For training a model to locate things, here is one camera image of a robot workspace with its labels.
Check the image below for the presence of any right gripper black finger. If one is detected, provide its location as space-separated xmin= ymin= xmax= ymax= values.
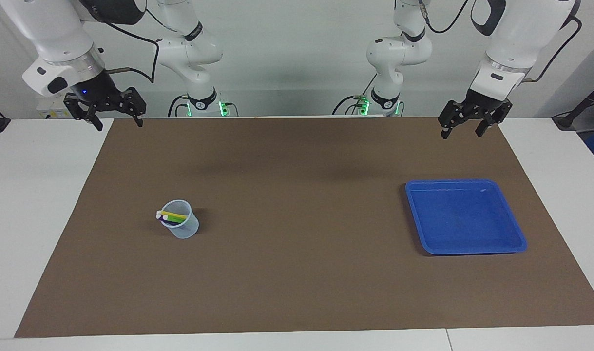
xmin=120 ymin=88 xmax=147 ymax=129
xmin=64 ymin=93 xmax=104 ymax=132

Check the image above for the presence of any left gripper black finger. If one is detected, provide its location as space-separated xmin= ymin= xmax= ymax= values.
xmin=438 ymin=100 xmax=469 ymax=140
xmin=475 ymin=98 xmax=514 ymax=138

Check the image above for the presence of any blue plastic tray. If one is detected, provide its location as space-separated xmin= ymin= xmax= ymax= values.
xmin=405 ymin=179 xmax=528 ymax=255

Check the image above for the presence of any white box with yellow label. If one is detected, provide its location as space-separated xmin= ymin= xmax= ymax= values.
xmin=36 ymin=95 xmax=90 ymax=119

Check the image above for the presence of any black stand pole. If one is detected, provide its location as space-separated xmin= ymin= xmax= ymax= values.
xmin=553 ymin=78 xmax=594 ymax=130

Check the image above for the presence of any clear plastic cup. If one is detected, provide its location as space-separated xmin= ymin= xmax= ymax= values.
xmin=159 ymin=199 xmax=200 ymax=239

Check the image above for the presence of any brown table mat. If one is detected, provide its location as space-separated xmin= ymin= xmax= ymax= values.
xmin=14 ymin=117 xmax=594 ymax=338

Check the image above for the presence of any black base cable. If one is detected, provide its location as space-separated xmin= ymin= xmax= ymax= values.
xmin=167 ymin=95 xmax=188 ymax=118
xmin=331 ymin=95 xmax=370 ymax=117

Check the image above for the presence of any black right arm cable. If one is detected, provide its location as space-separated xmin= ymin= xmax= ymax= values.
xmin=82 ymin=0 xmax=161 ymax=83

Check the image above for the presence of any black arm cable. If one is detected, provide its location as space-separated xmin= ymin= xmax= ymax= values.
xmin=82 ymin=0 xmax=161 ymax=83
xmin=419 ymin=0 xmax=583 ymax=83

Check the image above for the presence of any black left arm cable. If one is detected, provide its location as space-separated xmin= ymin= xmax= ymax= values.
xmin=419 ymin=0 xmax=583 ymax=83

